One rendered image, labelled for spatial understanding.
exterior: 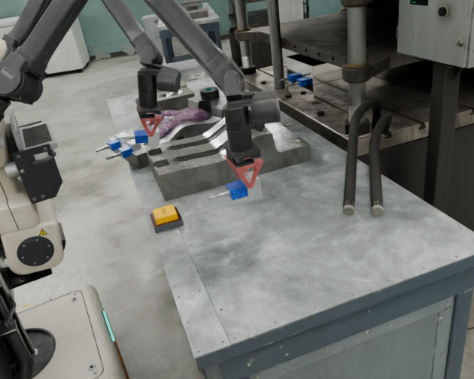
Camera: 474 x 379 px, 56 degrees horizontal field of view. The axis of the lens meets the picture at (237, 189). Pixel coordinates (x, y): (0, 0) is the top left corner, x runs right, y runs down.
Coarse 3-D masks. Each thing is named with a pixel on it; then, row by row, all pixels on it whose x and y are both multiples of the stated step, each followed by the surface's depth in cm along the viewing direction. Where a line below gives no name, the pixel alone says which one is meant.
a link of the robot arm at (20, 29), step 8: (32, 0) 139; (40, 0) 138; (48, 0) 140; (24, 8) 139; (32, 8) 139; (40, 8) 139; (24, 16) 139; (32, 16) 138; (40, 16) 140; (16, 24) 139; (24, 24) 138; (32, 24) 139; (8, 32) 138; (16, 32) 138; (24, 32) 138; (8, 40) 136; (16, 40) 136; (24, 40) 138; (8, 48) 136; (16, 48) 138
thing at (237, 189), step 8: (248, 176) 110; (232, 184) 110; (240, 184) 109; (256, 184) 109; (224, 192) 109; (232, 192) 108; (240, 192) 108; (248, 192) 109; (256, 192) 109; (208, 200) 108; (248, 200) 110
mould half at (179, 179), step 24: (168, 144) 154; (216, 144) 149; (264, 144) 141; (288, 144) 148; (168, 168) 136; (192, 168) 136; (216, 168) 138; (264, 168) 144; (168, 192) 136; (192, 192) 139
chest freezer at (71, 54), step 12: (0, 24) 683; (12, 24) 685; (72, 24) 711; (0, 36) 692; (72, 36) 705; (60, 48) 711; (72, 48) 713; (84, 48) 764; (60, 60) 719; (72, 60) 721; (84, 60) 749; (48, 72) 725
